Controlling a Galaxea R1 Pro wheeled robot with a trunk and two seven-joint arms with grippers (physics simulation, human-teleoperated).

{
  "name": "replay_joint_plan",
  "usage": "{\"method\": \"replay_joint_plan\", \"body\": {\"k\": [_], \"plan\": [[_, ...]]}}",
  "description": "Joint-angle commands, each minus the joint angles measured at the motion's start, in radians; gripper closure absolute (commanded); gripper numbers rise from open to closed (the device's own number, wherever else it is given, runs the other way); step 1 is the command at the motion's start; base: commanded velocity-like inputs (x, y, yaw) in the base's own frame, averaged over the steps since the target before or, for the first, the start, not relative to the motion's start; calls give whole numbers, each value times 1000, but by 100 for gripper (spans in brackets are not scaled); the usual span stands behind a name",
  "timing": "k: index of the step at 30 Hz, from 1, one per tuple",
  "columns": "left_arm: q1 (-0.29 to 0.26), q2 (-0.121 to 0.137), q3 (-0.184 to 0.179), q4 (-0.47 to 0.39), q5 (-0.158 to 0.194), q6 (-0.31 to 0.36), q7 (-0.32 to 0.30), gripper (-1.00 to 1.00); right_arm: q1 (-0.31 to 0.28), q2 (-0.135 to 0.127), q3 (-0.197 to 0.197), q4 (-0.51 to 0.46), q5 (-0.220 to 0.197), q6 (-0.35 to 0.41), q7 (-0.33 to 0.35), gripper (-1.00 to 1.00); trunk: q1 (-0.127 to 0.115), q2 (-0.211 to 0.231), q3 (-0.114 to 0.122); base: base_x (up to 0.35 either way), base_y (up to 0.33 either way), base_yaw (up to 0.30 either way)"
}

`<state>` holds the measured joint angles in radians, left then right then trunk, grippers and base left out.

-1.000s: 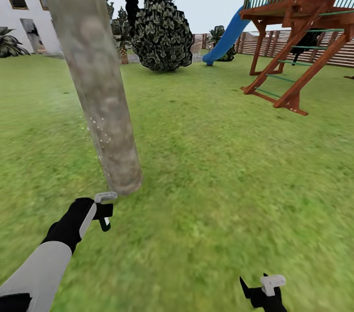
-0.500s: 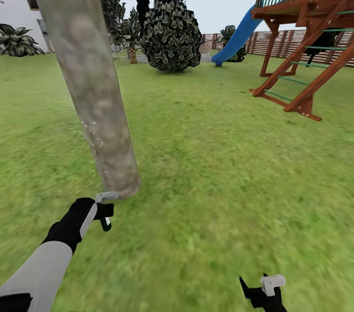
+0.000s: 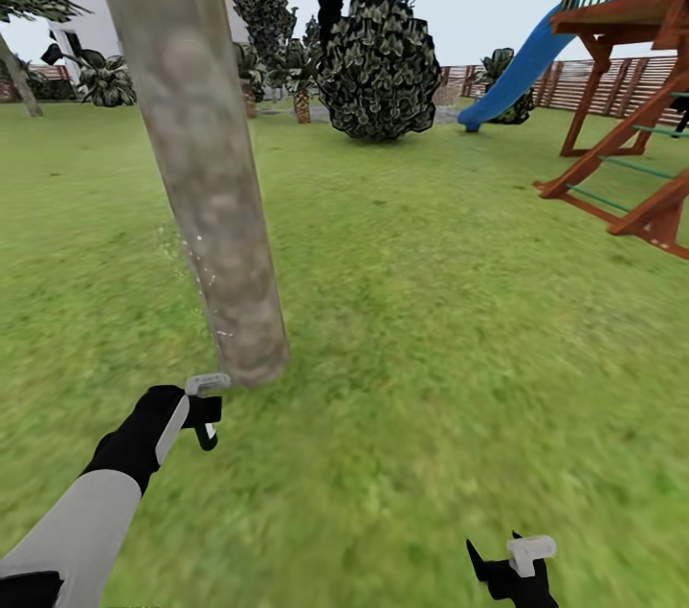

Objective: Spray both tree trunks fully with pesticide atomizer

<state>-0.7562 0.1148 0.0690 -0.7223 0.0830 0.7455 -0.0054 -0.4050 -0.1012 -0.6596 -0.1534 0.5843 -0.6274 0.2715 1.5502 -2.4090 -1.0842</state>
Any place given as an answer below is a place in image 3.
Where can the garden chair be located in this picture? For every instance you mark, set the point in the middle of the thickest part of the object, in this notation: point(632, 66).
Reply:
point(446, 96)

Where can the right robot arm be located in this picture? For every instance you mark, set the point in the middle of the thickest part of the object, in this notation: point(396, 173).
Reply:
point(524, 578)

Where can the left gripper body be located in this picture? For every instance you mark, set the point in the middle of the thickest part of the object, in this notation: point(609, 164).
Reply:
point(206, 410)

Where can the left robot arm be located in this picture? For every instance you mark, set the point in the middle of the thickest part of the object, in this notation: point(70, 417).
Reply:
point(65, 559)

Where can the pesticide atomizer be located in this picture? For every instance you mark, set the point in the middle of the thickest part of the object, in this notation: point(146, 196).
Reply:
point(206, 435)

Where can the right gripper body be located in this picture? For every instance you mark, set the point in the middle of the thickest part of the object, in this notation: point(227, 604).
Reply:
point(525, 592)

